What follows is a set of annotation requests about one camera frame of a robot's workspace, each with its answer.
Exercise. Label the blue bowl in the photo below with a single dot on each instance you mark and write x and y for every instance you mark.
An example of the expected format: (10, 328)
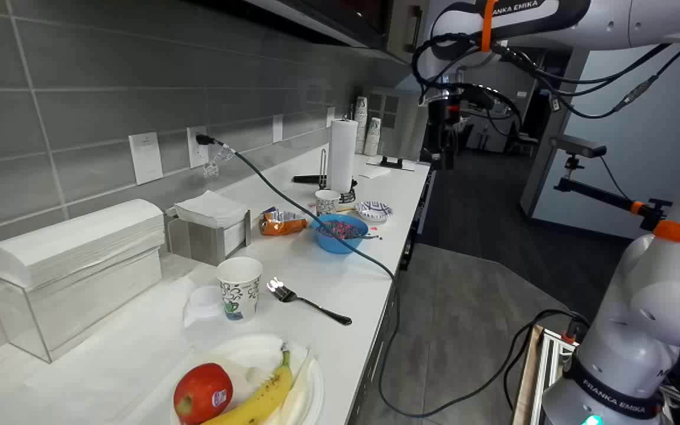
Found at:
(337, 234)

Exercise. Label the white wall outlet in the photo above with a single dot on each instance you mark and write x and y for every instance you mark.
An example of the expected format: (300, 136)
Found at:
(196, 150)

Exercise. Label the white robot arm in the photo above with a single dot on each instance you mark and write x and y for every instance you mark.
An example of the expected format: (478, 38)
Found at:
(633, 340)

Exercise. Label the paper towel roll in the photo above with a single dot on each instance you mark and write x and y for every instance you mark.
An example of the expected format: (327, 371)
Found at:
(341, 154)

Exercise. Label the orange snack bag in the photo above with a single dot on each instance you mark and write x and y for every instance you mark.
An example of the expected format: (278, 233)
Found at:
(281, 222)

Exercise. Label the folded paper towel dispenser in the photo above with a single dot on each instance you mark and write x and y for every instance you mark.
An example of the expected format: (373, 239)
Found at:
(60, 282)

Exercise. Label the red apple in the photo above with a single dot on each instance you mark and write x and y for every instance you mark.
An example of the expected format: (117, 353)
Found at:
(202, 395)

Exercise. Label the patterned paper cup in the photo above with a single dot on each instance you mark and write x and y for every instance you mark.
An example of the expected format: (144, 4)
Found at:
(238, 284)

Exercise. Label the white patterned mug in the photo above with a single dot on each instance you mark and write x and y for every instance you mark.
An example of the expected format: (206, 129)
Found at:
(327, 201)

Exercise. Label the white plate with fruit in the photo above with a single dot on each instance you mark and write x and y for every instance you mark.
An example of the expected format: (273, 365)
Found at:
(249, 361)

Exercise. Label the yellow banana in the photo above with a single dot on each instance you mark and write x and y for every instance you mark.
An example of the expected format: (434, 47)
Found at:
(264, 399)

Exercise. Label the napkin holder box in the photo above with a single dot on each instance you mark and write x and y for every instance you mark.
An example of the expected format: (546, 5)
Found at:
(209, 227)

